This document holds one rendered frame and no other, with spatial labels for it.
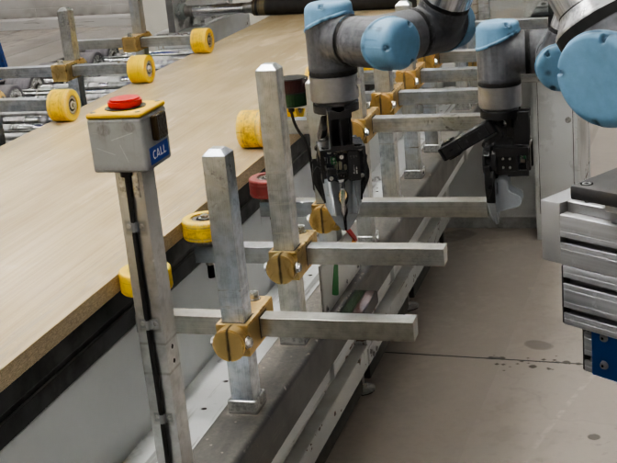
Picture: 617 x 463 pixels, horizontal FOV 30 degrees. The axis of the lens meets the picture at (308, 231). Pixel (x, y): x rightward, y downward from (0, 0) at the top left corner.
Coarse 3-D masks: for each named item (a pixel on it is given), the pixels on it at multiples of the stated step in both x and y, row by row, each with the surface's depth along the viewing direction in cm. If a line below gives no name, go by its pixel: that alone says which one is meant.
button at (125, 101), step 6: (114, 96) 134; (120, 96) 134; (126, 96) 134; (132, 96) 133; (138, 96) 133; (108, 102) 133; (114, 102) 132; (120, 102) 132; (126, 102) 132; (132, 102) 132; (138, 102) 132; (114, 108) 132; (120, 108) 132
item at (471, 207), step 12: (264, 204) 220; (300, 204) 218; (372, 204) 214; (384, 204) 213; (396, 204) 212; (408, 204) 211; (420, 204) 211; (432, 204) 210; (444, 204) 209; (456, 204) 209; (468, 204) 208; (480, 204) 208; (264, 216) 220; (300, 216) 218; (360, 216) 215; (372, 216) 214; (384, 216) 214; (396, 216) 213; (408, 216) 212; (420, 216) 212; (432, 216) 211; (444, 216) 210; (456, 216) 210; (468, 216) 209; (480, 216) 208
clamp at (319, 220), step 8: (312, 208) 212; (320, 208) 210; (312, 216) 210; (320, 216) 210; (328, 216) 209; (312, 224) 211; (320, 224) 210; (328, 224) 210; (336, 224) 211; (320, 232) 211; (328, 232) 210
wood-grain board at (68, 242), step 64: (192, 64) 356; (256, 64) 345; (64, 128) 282; (192, 128) 269; (0, 192) 229; (64, 192) 224; (192, 192) 216; (0, 256) 189; (64, 256) 186; (0, 320) 161; (64, 320) 160; (0, 384) 145
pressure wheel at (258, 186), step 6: (258, 174) 222; (264, 174) 221; (252, 180) 218; (258, 180) 217; (264, 180) 217; (252, 186) 217; (258, 186) 216; (264, 186) 216; (252, 192) 218; (258, 192) 217; (264, 192) 216; (258, 198) 217; (264, 198) 217
